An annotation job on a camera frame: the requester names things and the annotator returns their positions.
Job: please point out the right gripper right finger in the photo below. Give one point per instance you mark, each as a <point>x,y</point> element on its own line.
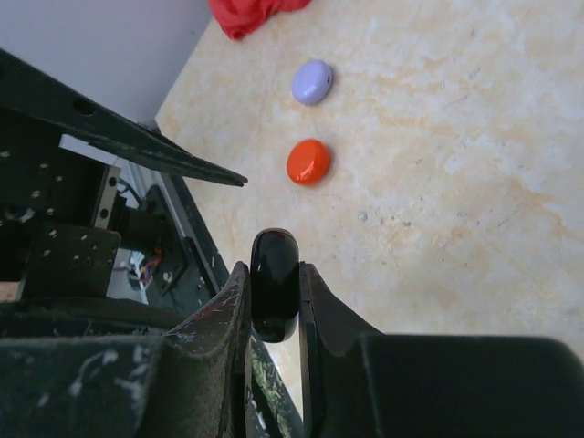
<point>335,390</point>

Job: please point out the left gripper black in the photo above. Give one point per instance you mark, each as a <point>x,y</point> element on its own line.
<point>56,203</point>

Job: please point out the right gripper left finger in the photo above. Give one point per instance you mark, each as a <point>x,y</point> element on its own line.
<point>209,390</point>

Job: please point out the orange earbud charging case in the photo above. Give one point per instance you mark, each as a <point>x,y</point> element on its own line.
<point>308,163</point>

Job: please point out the red cloth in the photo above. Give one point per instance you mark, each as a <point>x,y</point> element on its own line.
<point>240,18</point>

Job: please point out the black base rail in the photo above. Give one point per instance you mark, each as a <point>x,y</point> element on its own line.
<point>201,279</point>

